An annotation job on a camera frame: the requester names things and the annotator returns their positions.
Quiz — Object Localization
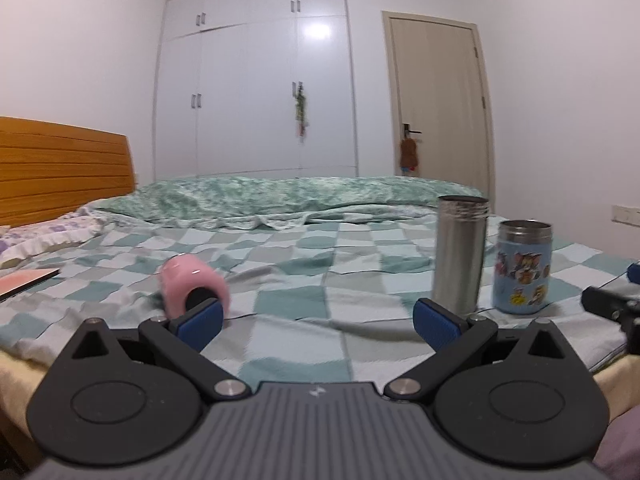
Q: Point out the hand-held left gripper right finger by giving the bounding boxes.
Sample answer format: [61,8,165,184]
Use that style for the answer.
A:
[385,298,568,403]

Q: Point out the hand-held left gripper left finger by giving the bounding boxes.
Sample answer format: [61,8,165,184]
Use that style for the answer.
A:
[70,298,251,402]

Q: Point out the pink cup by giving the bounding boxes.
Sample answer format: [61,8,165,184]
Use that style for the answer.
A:
[157,254,232,322]

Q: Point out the tall stainless steel cup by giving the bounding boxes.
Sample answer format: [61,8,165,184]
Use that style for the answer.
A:
[431,195,491,317]

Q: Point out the blue cartoon print cup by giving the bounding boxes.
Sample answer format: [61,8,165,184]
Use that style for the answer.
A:
[491,220,554,316]

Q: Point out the green checkered bed sheet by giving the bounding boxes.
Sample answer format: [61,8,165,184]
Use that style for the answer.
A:
[0,210,640,386]

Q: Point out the green patterned quilt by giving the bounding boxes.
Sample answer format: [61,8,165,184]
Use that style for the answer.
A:
[92,176,488,231]

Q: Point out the pale purple cloth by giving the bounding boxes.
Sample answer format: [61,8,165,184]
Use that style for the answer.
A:
[592,410,640,480]

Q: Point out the flat pink tablet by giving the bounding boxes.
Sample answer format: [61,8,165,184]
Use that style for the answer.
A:
[0,268,61,303]

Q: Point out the purple floral pillow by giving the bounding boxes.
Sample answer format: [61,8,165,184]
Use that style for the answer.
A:
[0,205,108,268]

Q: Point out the wooden headboard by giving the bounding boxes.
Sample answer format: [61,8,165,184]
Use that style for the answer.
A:
[0,116,137,228]

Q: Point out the beige wooden door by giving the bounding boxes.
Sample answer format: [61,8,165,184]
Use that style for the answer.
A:
[382,10,496,196]

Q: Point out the green hanging ornament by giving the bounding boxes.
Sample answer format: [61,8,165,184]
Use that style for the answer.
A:
[294,85,308,141]

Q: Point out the white wardrobe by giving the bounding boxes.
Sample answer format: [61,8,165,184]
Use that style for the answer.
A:
[152,0,360,181]

